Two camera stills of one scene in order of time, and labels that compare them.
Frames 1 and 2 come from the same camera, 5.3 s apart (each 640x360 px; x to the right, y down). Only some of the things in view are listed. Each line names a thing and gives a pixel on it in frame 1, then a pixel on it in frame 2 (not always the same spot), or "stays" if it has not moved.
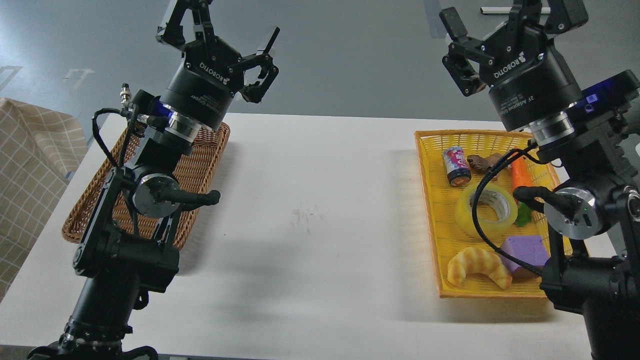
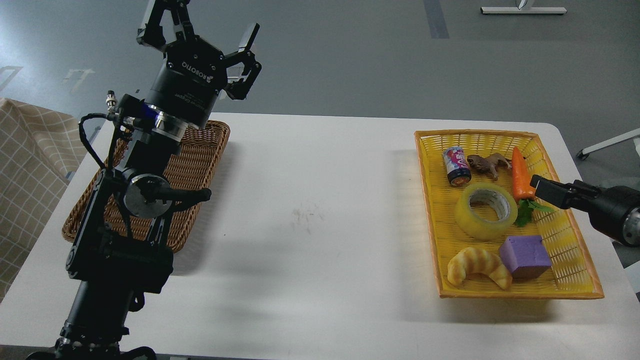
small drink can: [457, 169] stays
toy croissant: [472, 260] stays
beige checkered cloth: [39, 146] stays
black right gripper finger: [462, 61] -> [577, 195]
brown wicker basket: [196, 175] stays
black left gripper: [202, 90] -> [196, 73]
